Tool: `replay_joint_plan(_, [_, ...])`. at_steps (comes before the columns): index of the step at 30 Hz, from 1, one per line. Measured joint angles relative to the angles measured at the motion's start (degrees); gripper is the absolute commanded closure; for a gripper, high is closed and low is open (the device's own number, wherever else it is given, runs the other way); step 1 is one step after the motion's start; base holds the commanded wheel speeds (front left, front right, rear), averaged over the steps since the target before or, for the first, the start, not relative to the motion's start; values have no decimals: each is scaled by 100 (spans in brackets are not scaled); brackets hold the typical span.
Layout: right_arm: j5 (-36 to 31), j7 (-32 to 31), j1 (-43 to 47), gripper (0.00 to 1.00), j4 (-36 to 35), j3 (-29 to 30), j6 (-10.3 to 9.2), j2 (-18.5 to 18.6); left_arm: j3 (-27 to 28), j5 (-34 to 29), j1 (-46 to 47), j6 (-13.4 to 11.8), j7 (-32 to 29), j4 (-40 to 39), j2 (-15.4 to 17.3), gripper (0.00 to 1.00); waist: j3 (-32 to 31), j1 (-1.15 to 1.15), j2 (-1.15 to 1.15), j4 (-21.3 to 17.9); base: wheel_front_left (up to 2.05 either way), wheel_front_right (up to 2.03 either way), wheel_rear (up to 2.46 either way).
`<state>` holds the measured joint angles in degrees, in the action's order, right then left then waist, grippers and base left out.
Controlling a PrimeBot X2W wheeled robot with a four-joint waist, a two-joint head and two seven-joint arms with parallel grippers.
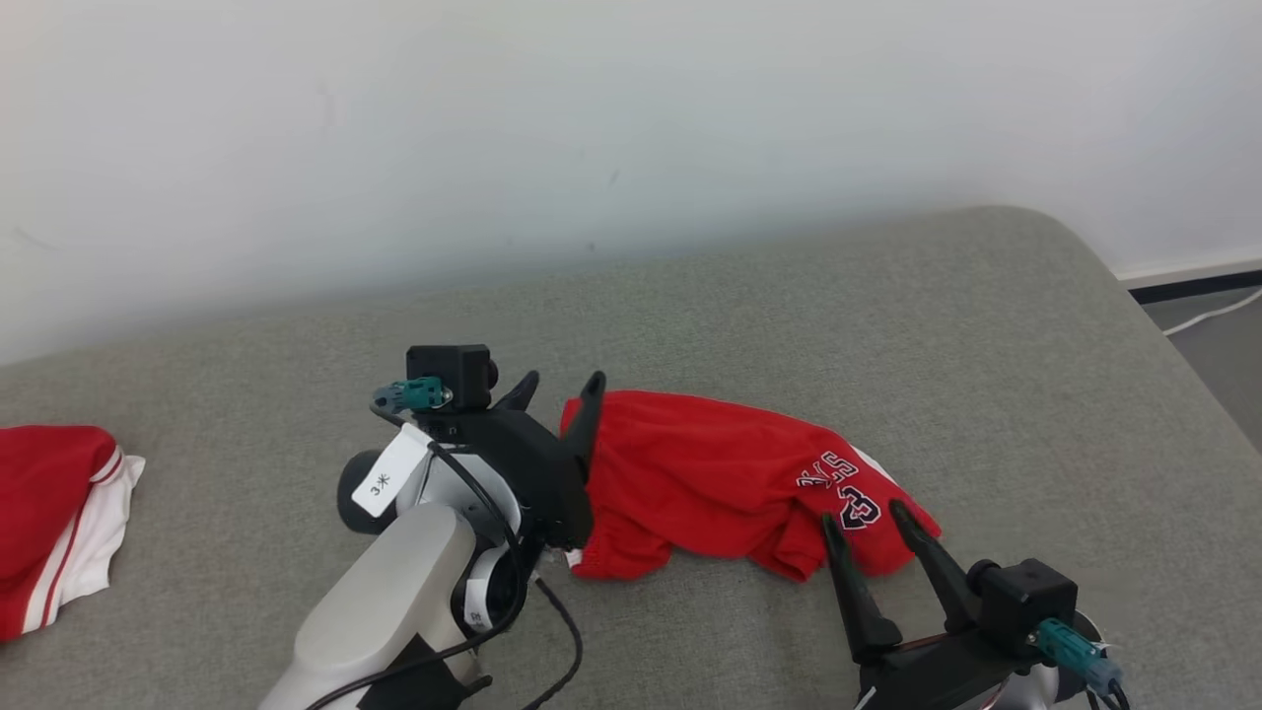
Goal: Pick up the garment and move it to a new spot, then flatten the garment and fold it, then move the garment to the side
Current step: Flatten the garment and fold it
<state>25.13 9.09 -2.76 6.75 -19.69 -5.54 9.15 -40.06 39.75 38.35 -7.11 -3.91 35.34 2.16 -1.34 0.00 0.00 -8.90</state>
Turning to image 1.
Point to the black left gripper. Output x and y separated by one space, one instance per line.
532 463

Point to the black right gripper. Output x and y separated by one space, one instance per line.
937 675

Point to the red printed shorts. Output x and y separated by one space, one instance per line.
690 473

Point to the red and white shirt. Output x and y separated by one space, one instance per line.
49 513

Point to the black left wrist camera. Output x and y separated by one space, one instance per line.
449 375

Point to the teal left camera connector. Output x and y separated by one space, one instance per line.
424 393

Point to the teal camera connector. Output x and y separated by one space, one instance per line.
424 393
1070 651

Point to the teal right camera connector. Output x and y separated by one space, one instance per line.
1070 651

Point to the wall baseboard strip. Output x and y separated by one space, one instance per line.
1203 278

